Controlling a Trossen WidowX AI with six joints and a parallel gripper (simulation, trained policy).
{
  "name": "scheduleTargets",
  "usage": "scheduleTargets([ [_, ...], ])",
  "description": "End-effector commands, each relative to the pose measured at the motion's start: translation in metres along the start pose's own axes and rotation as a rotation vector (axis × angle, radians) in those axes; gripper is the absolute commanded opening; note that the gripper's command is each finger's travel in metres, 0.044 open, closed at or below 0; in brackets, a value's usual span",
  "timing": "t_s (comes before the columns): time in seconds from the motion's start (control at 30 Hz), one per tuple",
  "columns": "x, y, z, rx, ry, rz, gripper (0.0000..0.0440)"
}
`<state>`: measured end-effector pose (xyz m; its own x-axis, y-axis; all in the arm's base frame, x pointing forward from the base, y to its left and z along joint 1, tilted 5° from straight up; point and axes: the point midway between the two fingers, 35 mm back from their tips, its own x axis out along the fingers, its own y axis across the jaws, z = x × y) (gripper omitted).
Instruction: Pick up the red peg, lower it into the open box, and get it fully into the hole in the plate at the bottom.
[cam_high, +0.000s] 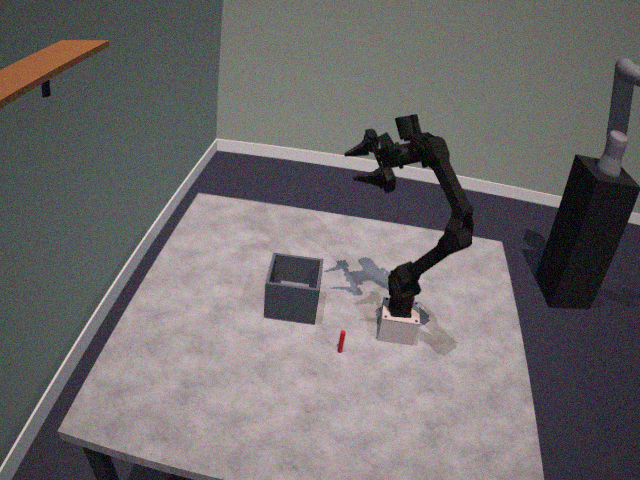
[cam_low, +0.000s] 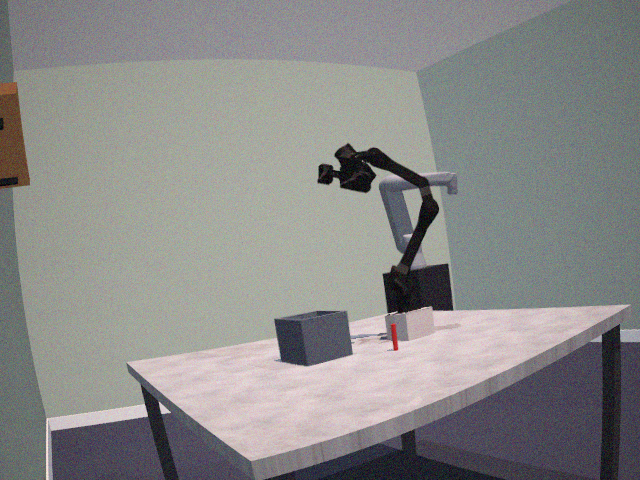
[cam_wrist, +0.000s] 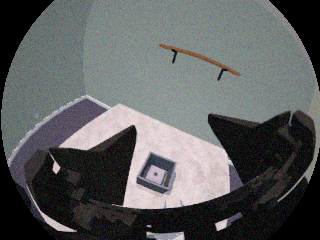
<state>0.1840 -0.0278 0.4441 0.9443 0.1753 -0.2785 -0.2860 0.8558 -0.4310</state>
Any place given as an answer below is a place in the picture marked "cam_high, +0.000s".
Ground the dark red peg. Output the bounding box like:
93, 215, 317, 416
338, 330, 346, 353

